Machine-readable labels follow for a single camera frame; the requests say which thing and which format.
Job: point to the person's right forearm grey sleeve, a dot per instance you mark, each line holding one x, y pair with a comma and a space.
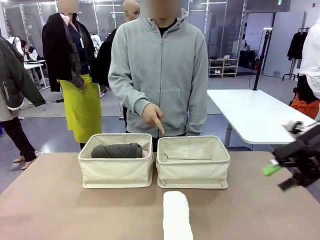
127, 100

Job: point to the pink towel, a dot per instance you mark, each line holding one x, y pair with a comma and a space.
146, 154

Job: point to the black suitcase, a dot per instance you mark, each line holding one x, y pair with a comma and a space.
247, 58

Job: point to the person's right hand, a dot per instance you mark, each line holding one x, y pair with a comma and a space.
152, 115

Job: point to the person in grey hoodie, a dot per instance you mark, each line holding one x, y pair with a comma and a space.
162, 75

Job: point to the figure in dark green jacket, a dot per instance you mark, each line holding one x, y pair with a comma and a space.
12, 87

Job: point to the seated person in varsity jacket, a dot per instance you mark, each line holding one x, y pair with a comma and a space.
30, 52

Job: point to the white side table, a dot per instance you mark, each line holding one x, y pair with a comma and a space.
257, 115

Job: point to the black tripod pole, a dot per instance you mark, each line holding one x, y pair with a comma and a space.
261, 57

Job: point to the cream fabric basket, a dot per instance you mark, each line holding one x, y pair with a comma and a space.
192, 170
115, 170

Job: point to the figure with yellow skirt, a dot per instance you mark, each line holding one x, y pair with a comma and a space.
80, 105

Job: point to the dark grey towel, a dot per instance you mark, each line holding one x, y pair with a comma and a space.
116, 150

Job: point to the white background desk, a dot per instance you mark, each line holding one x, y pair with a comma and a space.
35, 65

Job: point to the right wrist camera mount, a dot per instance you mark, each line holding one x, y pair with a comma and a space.
293, 126

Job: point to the person's left forearm grey sleeve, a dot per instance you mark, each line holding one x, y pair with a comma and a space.
198, 112

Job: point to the white rolled towel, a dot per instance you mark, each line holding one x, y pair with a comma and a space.
176, 215

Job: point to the clothes rack with black garment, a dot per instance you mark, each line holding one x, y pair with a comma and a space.
297, 46

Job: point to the figure in white jacket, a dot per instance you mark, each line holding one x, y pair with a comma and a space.
310, 62

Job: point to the wooden shoe rack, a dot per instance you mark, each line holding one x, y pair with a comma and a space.
223, 67

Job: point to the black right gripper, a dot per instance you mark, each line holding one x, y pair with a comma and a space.
305, 157

